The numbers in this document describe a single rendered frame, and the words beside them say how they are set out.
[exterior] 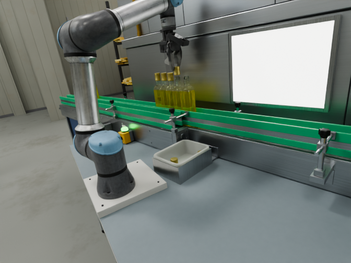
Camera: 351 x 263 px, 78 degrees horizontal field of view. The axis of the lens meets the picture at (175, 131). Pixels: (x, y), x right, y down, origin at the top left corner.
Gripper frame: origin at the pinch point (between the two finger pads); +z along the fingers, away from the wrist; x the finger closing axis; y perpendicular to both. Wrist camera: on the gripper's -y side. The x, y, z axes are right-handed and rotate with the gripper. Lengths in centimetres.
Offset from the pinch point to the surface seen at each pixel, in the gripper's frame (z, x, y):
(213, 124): 26.9, 3.7, -25.1
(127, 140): 41, 20, 31
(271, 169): 41, 6, -54
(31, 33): -84, -63, 505
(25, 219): 118, 81, 134
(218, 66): 1.5, -12.3, -18.0
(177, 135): 31.9, 14.2, -9.6
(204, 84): 11.0, -12.3, -8.3
